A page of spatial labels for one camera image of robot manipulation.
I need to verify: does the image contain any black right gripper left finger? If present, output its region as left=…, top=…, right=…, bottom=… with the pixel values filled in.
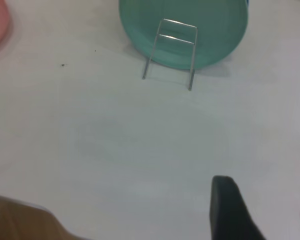
left=209, top=175, right=269, bottom=240

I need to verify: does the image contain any green round plate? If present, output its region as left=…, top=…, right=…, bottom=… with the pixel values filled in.
left=118, top=0, right=250, bottom=71

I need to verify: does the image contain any silver wire plate rack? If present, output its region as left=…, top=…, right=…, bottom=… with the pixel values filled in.
left=141, top=18, right=199, bottom=92

